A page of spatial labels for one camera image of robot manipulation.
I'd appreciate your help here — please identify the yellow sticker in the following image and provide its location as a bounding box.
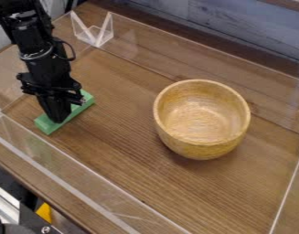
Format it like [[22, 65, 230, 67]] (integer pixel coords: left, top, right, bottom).
[[36, 203, 52, 223]]

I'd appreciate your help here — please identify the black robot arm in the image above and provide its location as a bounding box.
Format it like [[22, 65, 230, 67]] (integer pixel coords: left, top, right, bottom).
[[0, 0, 84, 123]]

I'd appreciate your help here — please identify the clear acrylic tray wall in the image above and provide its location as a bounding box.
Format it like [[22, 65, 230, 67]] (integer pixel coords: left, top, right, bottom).
[[0, 5, 299, 234]]

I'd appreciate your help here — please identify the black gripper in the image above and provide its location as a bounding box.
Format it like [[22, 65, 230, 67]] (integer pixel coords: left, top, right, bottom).
[[18, 54, 84, 123]]

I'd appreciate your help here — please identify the green rectangular block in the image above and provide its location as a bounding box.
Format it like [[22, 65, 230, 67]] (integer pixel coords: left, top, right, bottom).
[[35, 90, 95, 135]]

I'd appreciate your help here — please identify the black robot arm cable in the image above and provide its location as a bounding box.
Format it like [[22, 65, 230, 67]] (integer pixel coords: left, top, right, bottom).
[[51, 37, 79, 62]]

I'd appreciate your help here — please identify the clear acrylic corner bracket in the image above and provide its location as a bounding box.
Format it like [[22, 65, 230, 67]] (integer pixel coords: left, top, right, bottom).
[[70, 12, 114, 48]]

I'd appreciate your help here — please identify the brown wooden bowl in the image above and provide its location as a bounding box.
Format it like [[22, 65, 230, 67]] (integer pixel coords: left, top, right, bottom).
[[152, 80, 250, 160]]

